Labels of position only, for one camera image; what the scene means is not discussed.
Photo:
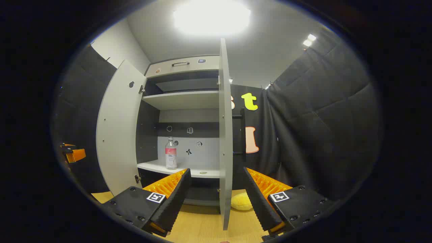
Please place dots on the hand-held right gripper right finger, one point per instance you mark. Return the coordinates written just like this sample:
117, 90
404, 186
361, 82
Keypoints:
260, 202

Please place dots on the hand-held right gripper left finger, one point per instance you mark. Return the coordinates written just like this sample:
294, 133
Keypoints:
175, 202

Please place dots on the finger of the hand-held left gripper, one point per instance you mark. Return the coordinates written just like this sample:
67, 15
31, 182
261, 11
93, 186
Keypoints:
77, 155

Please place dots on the clear bottle with pink label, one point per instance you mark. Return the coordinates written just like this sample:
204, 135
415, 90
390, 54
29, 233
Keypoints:
171, 158

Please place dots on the grey cabinet door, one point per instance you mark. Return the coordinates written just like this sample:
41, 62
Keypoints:
225, 135
118, 135

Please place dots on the grey open-front cabinet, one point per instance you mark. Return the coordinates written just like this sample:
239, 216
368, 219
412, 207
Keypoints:
209, 152

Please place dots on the white cabinet shelf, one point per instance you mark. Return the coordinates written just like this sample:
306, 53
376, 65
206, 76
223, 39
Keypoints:
155, 166
182, 99

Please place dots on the grey cabinet drawer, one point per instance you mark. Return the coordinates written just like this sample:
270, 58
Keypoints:
189, 71

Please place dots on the yellow round sponge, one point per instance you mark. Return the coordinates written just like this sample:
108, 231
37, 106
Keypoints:
241, 201

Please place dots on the small ceiling light panel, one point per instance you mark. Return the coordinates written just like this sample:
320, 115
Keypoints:
309, 39

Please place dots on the large ceiling light panel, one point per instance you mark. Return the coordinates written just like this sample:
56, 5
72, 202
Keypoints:
212, 17

